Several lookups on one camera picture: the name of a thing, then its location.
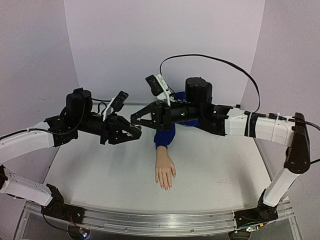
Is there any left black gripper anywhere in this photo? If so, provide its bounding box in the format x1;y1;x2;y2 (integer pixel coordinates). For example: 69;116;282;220
75;112;140;145

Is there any red nail polish bottle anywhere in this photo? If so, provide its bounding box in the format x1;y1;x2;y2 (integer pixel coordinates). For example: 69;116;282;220
130;124;142;132

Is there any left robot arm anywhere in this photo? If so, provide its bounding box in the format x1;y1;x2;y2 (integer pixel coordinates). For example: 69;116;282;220
0;88;142;219

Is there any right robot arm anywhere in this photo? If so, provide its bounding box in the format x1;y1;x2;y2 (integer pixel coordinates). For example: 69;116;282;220
130;74;311;208

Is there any blue white red jacket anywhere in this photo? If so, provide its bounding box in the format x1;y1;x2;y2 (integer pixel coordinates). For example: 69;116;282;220
152;91;201;151

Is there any mannequin hand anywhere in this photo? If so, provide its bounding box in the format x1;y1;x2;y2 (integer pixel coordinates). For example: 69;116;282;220
155;146;177;192

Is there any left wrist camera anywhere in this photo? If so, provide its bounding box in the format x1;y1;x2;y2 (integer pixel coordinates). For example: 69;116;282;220
102;91;129;120

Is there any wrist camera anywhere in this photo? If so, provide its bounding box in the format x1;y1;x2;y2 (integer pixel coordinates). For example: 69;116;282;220
102;91;129;120
145;74;174;106

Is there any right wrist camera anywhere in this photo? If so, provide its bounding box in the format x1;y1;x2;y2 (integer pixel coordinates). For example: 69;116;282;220
145;74;174;106

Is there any aluminium front rail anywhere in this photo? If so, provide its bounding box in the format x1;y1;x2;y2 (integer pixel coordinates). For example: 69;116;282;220
14;199;301;240

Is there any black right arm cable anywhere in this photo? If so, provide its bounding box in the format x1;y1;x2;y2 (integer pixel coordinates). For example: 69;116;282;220
159;53;320;166

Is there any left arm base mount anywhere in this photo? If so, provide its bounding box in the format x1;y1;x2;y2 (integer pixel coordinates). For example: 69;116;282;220
41;183;85;224

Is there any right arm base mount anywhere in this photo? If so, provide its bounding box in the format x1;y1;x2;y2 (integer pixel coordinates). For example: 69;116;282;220
234;196;278;230

